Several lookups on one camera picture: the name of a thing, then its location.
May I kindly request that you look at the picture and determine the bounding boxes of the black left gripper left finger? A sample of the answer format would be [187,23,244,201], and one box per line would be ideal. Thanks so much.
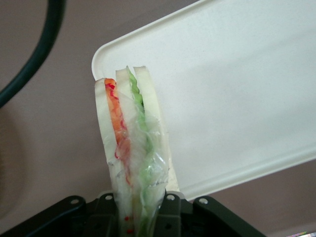
[85,193,121,237]

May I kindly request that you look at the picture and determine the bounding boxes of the plastic-wrapped triangle sandwich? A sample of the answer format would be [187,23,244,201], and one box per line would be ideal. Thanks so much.
[94,65,182,237]

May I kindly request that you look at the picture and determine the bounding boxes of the white plastic tray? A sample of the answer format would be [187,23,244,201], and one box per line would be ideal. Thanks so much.
[91,0,316,202]

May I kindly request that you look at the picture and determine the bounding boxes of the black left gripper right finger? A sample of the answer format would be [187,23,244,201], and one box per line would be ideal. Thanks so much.
[154,193,183,237]

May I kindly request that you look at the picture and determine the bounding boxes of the black cable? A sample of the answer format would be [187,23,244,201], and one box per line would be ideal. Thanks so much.
[0,0,67,107]

